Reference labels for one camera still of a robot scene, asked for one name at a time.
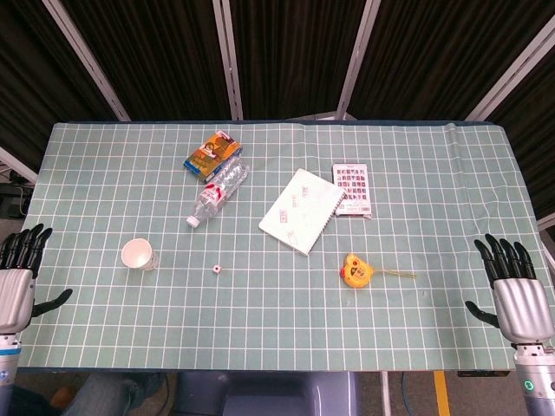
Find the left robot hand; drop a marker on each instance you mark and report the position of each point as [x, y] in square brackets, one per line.
[15, 290]

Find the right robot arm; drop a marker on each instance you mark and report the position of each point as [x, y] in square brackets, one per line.
[534, 377]

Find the white spiral notebook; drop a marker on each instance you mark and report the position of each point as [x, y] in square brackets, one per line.
[301, 210]

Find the white paper cup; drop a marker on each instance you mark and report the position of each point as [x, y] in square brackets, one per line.
[139, 255]

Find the orange and blue carton box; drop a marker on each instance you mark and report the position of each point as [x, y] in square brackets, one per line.
[212, 155]

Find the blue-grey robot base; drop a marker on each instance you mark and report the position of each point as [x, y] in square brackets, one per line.
[269, 392]

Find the yellow duck toy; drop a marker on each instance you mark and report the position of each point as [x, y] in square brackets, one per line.
[357, 271]

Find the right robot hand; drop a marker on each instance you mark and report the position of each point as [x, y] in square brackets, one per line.
[518, 299]

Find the clear plastic water bottle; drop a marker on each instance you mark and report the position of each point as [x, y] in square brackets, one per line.
[219, 190]

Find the green grid table mat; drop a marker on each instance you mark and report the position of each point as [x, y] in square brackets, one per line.
[277, 303]

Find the white box with red pictures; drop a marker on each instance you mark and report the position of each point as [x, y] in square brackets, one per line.
[353, 189]

